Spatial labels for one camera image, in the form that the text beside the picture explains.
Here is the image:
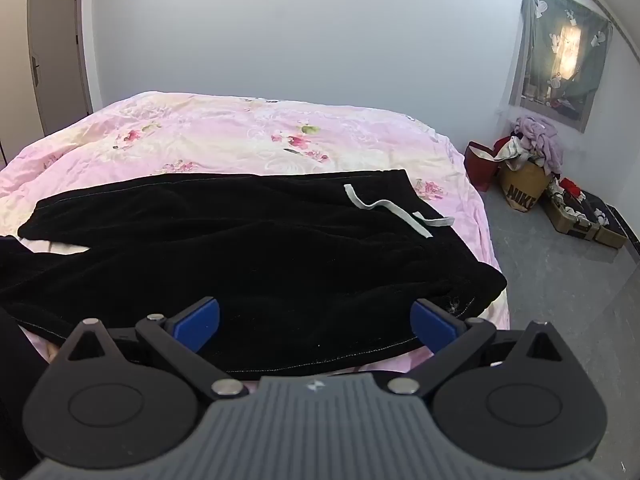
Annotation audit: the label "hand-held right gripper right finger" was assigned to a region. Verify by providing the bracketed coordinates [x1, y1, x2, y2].
[387, 298, 576, 398]

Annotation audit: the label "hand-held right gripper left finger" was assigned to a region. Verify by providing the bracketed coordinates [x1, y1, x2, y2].
[56, 296, 249, 401]

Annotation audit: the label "black pants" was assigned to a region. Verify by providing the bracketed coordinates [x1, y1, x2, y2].
[0, 170, 508, 381]

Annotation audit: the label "red bag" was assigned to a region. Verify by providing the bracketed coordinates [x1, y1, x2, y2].
[464, 141, 502, 192]

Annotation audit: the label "brown paper bag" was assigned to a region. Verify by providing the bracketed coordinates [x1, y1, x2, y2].
[500, 159, 552, 213]

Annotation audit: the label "tan open box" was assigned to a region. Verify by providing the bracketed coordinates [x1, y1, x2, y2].
[544, 187, 629, 250]

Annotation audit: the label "white grey cloth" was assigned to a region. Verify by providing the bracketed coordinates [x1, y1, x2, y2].
[502, 136, 545, 172]

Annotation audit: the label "red cloth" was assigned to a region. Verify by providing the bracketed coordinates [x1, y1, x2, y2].
[559, 178, 592, 204]

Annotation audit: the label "pink floral blanket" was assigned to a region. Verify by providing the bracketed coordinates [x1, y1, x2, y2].
[0, 91, 511, 391]

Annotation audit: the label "purple cloth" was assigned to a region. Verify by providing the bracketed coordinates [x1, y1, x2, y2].
[515, 116, 565, 181]

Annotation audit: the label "grey door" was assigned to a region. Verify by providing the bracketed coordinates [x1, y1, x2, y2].
[27, 0, 96, 137]

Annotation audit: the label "green wall tapestry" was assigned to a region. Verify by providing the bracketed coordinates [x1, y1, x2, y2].
[514, 0, 614, 134]

